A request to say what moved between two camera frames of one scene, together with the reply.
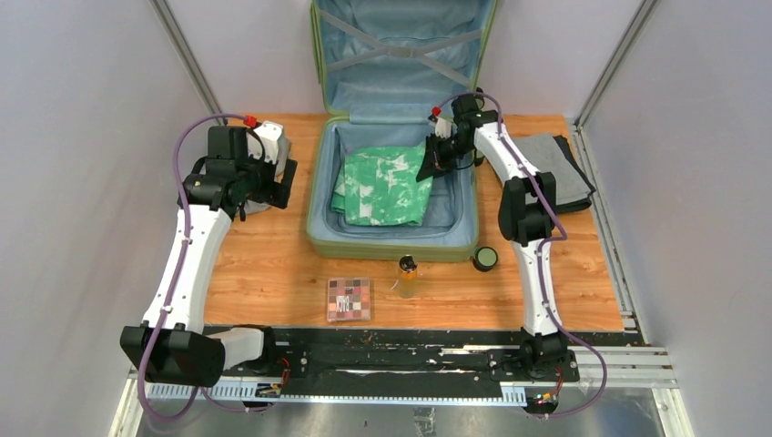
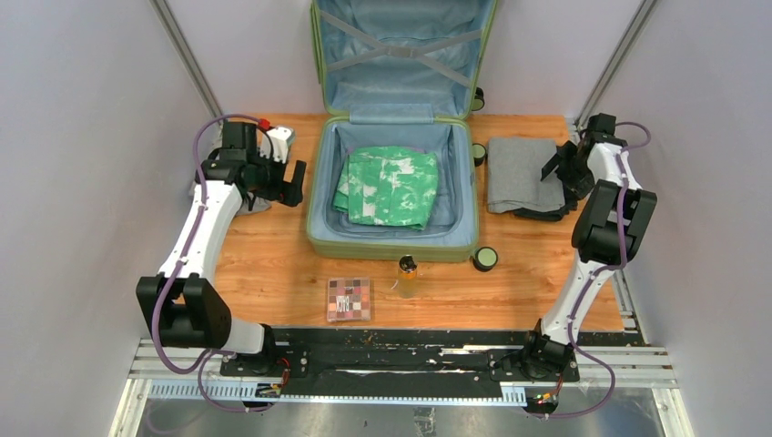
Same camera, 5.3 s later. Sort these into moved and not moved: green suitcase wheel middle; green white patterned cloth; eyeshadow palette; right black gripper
Moved: right black gripper
Not moved: green suitcase wheel middle; green white patterned cloth; eyeshadow palette
